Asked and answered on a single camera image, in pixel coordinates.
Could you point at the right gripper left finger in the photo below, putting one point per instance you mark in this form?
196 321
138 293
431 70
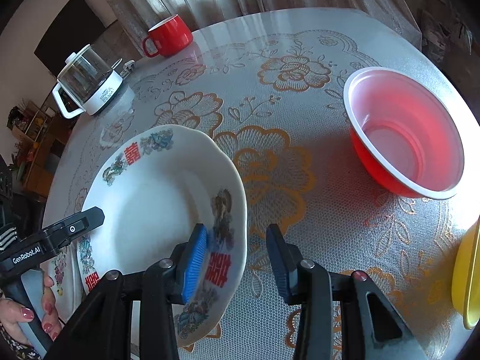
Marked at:
170 281

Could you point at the white floral porcelain plate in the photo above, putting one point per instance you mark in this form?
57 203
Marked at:
153 190

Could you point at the wooden shelf cabinet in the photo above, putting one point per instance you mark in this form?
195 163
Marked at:
42 134

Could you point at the yellow plastic bowl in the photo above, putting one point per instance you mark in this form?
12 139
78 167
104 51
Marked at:
465 278

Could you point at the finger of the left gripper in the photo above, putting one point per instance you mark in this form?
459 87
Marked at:
67 230

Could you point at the black wall television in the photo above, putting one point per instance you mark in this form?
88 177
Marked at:
75 26

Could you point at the red plastic bowl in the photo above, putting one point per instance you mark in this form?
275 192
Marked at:
403 134

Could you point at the white power plug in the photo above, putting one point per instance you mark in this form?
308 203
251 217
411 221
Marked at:
127 68

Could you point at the small floral plate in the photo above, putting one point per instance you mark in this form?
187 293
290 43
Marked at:
67 288

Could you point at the left hand painted nails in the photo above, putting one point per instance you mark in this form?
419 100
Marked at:
13 314

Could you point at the red ceramic mug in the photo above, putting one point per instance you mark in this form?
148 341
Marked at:
169 37

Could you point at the lace floral tablecloth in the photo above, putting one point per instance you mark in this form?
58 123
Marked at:
268 89

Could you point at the glass electric kettle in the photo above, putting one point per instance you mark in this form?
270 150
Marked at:
88 81

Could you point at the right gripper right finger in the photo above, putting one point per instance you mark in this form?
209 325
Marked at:
302 282

